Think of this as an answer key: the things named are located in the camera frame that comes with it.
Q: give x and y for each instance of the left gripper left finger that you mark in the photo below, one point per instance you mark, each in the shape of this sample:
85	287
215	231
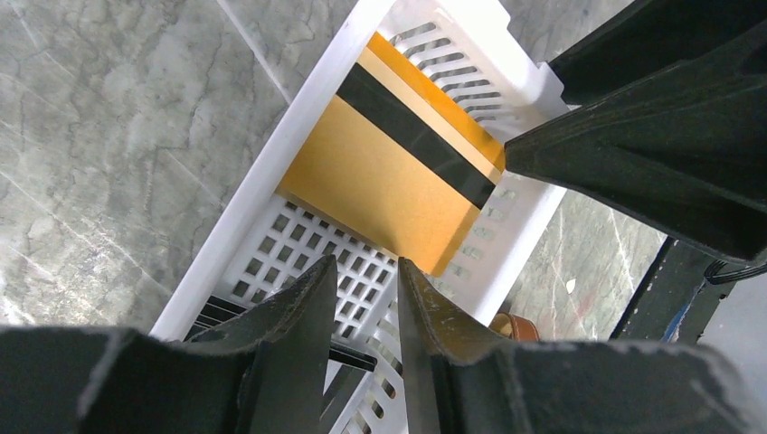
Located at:
94	379

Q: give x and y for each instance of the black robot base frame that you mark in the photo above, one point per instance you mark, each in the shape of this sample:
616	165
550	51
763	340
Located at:
673	302

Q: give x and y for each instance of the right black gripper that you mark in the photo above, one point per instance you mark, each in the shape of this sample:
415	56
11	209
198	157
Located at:
668	123

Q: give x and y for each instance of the gold credit card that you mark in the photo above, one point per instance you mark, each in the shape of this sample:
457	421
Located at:
375	168

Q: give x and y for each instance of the brown leather card holder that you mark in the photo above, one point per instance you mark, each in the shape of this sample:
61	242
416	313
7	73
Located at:
514	327

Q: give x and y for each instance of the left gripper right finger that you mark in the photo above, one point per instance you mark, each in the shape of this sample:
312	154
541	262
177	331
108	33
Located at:
461	377

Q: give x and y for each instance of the white plastic basket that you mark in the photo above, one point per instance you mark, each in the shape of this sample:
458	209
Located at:
265	239

